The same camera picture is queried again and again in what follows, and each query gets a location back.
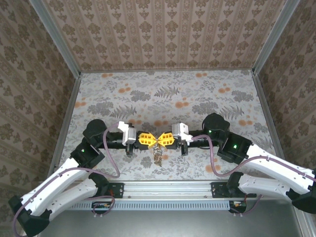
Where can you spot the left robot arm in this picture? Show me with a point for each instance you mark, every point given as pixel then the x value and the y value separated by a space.
pixel 54 182

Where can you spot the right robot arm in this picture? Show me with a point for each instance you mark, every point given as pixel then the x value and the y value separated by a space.
pixel 271 160

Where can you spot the floral patterned table cover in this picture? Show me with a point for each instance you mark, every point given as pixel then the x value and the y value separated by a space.
pixel 168 98

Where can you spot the grey metal panel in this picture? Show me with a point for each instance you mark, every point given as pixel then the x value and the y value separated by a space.
pixel 172 224

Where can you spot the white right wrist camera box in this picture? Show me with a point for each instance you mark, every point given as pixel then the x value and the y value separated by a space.
pixel 180 130

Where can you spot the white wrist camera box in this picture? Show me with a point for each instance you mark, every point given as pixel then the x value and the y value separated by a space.
pixel 180 130
pixel 128 133

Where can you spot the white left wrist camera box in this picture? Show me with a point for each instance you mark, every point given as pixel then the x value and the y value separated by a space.
pixel 128 133

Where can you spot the aluminium side rail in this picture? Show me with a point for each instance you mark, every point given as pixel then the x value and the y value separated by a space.
pixel 69 106
pixel 265 103

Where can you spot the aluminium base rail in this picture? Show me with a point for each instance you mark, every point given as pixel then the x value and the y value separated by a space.
pixel 168 190

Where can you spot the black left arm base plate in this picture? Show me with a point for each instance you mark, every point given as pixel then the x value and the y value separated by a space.
pixel 118 190

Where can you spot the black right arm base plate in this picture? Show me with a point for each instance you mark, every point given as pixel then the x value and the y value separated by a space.
pixel 218 190

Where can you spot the aluminium corner post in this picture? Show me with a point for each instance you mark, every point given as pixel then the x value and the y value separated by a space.
pixel 57 39
pixel 274 37

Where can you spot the aluminium lower frame bar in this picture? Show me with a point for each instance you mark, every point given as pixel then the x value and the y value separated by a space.
pixel 306 227

